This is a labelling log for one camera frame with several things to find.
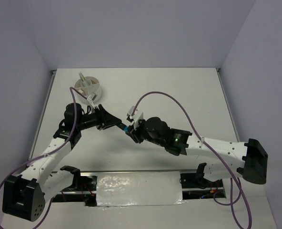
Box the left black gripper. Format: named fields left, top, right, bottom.
left=77, top=104, right=121, bottom=130

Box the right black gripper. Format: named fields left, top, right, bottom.
left=126, top=117, right=165, bottom=146

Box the black blue highlighter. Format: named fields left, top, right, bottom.
left=118, top=124, right=129, bottom=133

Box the thin yellow highlighter pen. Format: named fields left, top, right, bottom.
left=79, top=72, right=88, bottom=87

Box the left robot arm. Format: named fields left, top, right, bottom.
left=2, top=103, right=121, bottom=222

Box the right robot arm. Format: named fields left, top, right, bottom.
left=124, top=116, right=268, bottom=187

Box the white round divided container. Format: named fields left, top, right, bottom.
left=74, top=76, right=102, bottom=104

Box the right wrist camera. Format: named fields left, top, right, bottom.
left=127, top=106, right=144, bottom=130

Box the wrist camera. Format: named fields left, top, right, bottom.
left=86, top=93, right=100, bottom=107
left=127, top=106, right=144, bottom=130

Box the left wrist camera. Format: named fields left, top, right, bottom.
left=86, top=93, right=100, bottom=107

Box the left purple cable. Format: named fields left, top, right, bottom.
left=0, top=87, right=89, bottom=229

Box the purple cable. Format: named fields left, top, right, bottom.
left=0, top=87, right=89, bottom=229
left=133, top=91, right=252, bottom=229

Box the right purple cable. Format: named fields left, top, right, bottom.
left=133, top=91, right=252, bottom=229

